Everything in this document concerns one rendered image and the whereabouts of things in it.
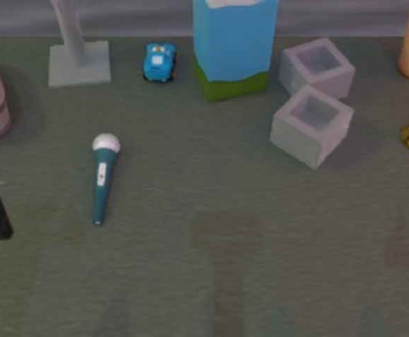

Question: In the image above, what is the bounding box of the grey stand with square base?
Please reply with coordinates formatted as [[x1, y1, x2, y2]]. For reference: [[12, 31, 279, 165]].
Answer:
[[48, 0, 112, 88]]

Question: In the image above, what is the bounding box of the teal toy microphone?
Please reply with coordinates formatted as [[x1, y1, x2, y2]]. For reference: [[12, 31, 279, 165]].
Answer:
[[90, 133, 122, 226]]

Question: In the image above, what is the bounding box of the blue and green carton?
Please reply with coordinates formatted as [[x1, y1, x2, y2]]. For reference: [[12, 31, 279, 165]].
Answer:
[[192, 0, 279, 103]]

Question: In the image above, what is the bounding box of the grey hollow cube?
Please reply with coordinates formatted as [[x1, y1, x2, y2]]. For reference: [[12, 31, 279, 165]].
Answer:
[[269, 84, 355, 171], [278, 37, 357, 100]]

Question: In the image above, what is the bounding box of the blue toy car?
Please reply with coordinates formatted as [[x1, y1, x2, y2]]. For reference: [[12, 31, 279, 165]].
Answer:
[[141, 42, 177, 84]]

